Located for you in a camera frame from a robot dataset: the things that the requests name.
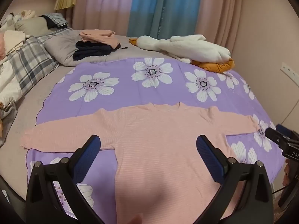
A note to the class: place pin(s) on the navy blue garment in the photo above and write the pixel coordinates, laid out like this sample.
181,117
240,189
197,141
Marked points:
91,50

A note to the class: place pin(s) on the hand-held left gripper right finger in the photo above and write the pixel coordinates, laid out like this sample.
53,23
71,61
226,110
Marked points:
209,161

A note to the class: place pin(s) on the grey quilted pillow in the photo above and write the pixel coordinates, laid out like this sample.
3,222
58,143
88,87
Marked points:
59,47

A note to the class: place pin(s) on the cream plush toy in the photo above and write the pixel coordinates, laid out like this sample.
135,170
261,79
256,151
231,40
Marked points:
26,14

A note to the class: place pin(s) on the blue curtain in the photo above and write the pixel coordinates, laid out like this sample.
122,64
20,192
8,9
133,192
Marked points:
163,9

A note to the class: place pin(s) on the folded pink garment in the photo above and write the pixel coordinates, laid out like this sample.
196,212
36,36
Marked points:
98,35

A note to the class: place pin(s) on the striped pillow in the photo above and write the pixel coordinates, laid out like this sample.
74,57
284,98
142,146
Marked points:
57,19

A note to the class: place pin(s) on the white goose plush toy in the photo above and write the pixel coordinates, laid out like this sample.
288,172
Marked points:
186,46

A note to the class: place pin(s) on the white wall socket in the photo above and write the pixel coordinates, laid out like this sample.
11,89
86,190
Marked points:
290,73

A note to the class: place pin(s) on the cream cloth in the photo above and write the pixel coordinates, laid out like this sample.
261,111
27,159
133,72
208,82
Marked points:
14,40

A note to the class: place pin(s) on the purple floral blanket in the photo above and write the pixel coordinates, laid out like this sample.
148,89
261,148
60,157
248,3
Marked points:
130,91

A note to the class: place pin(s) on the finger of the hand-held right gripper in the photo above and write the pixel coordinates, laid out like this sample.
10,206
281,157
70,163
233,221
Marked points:
275,136
286,130

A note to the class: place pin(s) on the plaid pillow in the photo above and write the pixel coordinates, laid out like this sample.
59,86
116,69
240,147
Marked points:
30,60

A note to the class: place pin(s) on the pink striped sweater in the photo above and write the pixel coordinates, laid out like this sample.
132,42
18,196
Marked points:
158,149

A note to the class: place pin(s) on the olive green pillow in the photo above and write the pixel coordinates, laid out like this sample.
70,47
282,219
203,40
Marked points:
32,26

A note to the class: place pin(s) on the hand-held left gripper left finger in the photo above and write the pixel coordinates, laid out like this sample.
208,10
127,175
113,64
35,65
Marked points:
87,158

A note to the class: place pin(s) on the white knitted blanket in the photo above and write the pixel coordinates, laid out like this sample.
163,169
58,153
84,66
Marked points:
9,86

